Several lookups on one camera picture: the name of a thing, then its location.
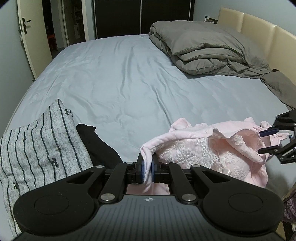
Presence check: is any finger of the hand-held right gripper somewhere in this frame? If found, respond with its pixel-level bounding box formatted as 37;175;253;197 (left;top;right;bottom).
259;110;296;138
258;137;296;165

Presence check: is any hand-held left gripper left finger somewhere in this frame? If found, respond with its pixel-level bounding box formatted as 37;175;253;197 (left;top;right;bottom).
66;154;148;203

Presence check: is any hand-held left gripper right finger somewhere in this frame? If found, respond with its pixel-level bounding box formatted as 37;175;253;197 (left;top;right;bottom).
151;158;234;204

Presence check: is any pink embroidered garment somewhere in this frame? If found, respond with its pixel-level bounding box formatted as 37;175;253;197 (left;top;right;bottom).
127;117;290;195

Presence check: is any black garment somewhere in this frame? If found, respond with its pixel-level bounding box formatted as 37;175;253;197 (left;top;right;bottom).
76;123;124;171

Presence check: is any purple fluffy cloth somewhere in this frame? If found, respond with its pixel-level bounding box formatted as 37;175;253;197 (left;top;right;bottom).
283;192;296;223

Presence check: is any bed with light blue sheet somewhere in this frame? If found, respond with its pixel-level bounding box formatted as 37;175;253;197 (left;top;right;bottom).
5;34;296;204

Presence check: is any grey folded duvet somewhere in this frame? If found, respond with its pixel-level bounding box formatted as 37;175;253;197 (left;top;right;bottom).
148;25;296;110

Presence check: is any cream padded headboard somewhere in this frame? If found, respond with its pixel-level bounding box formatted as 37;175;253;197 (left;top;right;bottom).
218;7;296;81

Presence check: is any grey striped garment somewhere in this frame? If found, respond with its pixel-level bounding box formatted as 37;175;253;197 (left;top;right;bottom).
0;99;94;237

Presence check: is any grey pillow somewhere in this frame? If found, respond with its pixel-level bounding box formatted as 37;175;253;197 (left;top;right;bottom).
150;20;270;70

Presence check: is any dark sliding wardrobe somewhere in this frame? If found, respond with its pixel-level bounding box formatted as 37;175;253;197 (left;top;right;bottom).
92;0;195;39

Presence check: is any white door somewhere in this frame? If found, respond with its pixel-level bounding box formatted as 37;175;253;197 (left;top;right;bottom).
17;0;53;80

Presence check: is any metal door handle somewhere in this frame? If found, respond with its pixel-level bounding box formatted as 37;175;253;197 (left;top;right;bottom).
20;17;31;34

